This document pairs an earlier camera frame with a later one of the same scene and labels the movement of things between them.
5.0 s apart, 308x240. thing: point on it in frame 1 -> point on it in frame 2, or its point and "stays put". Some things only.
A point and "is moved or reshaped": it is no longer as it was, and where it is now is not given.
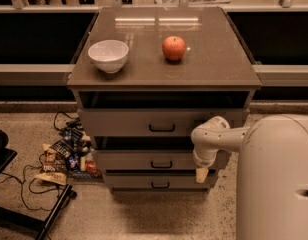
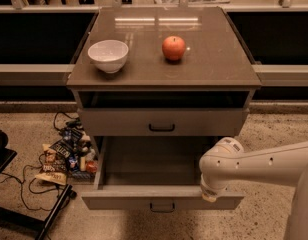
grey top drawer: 153,122 stays put
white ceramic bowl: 109,55 stays put
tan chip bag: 54,167 stays put
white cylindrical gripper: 202,163 -> 208,189
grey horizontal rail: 31,74 stays put
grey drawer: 154,159 is moved or reshaped
